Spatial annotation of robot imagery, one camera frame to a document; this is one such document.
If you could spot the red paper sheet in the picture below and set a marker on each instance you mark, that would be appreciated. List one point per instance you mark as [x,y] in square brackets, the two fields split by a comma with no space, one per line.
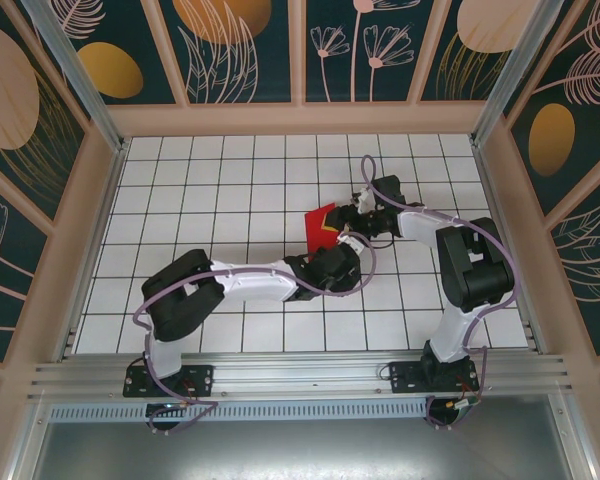
[314,225]

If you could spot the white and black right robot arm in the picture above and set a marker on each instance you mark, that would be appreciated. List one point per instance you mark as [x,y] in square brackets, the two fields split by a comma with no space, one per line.
[455,335]

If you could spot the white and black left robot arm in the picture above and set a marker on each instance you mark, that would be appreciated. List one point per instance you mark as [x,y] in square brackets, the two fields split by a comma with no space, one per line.
[260,285]

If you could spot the grey metal sheet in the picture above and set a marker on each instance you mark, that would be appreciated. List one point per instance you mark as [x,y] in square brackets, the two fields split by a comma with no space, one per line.
[300,450]

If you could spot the green circuit board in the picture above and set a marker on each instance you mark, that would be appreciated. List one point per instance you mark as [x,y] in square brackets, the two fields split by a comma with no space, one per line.
[465,405]

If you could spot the small dark circuit board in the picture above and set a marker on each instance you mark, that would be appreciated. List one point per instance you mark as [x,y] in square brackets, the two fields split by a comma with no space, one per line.
[172,406]

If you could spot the aluminium side rail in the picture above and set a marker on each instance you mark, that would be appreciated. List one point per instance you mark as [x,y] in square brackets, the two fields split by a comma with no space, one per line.
[109,190]
[490,190]

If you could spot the aluminium mounting rail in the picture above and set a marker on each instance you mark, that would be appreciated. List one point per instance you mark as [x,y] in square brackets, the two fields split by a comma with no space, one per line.
[300,375]

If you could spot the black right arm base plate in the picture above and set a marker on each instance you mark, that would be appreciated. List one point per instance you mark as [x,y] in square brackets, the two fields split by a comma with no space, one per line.
[402,377]

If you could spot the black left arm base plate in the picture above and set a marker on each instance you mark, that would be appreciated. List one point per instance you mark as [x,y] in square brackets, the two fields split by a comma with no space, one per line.
[200,375]

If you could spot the aluminium corner post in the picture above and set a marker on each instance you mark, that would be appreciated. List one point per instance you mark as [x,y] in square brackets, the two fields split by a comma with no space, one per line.
[520,75]
[77,75]

